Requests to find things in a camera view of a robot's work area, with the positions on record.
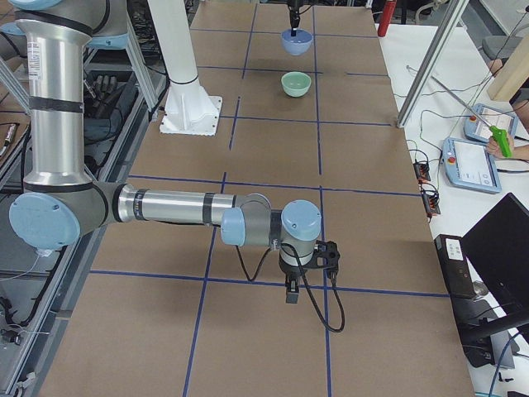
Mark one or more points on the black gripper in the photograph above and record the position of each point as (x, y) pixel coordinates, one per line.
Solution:
(290, 271)
(293, 9)

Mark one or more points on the blue bowl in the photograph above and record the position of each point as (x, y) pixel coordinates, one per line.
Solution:
(296, 42)

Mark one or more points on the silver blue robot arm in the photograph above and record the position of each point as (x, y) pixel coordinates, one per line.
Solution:
(61, 202)

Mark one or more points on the green bowl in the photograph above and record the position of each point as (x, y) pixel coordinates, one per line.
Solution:
(296, 84)

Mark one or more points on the red cylinder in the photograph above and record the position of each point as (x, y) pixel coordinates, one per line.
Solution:
(386, 17)

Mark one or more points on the white pillar with base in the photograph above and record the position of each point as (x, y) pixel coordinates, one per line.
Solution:
(188, 109)

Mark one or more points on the black desktop box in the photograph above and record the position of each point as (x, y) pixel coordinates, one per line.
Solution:
(455, 269)

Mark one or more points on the near black orange adapter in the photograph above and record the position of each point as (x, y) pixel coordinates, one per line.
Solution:
(430, 198)

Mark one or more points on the black orange adapter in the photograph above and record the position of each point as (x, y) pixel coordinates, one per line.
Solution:
(430, 198)
(421, 165)

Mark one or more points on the far black orange adapter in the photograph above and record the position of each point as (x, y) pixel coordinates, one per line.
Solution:
(421, 165)

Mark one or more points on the black monitor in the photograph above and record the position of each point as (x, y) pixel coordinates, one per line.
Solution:
(497, 247)

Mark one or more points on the near blue teach pendant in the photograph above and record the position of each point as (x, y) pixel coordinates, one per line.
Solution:
(468, 165)

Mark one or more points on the blue teach pendant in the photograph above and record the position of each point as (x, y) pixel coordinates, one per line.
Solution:
(476, 130)
(468, 165)

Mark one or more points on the far blue teach pendant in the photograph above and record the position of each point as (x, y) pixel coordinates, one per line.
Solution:
(476, 130)

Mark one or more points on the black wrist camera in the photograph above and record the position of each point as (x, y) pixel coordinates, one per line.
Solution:
(326, 257)

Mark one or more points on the aluminium frame post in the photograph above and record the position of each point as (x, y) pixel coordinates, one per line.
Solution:
(440, 39)

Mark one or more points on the green handled reacher grabber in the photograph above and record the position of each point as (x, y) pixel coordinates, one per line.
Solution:
(500, 136)

